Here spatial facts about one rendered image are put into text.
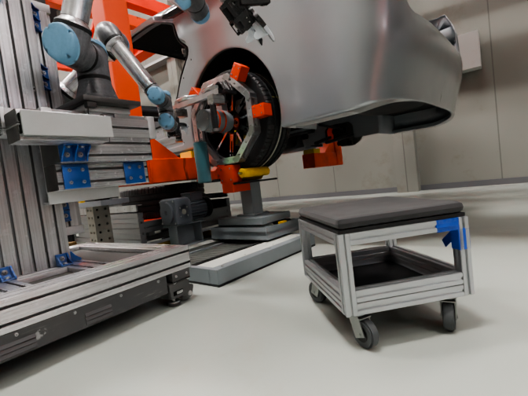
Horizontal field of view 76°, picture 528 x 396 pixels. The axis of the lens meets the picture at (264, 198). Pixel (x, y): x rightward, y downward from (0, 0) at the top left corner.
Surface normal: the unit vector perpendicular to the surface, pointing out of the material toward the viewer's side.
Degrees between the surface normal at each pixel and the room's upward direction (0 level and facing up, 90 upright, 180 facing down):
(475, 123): 90
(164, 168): 90
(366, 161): 90
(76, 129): 90
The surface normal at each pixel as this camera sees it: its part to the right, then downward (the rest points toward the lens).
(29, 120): 0.80, -0.07
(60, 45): -0.08, 0.19
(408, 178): -0.59, 0.11
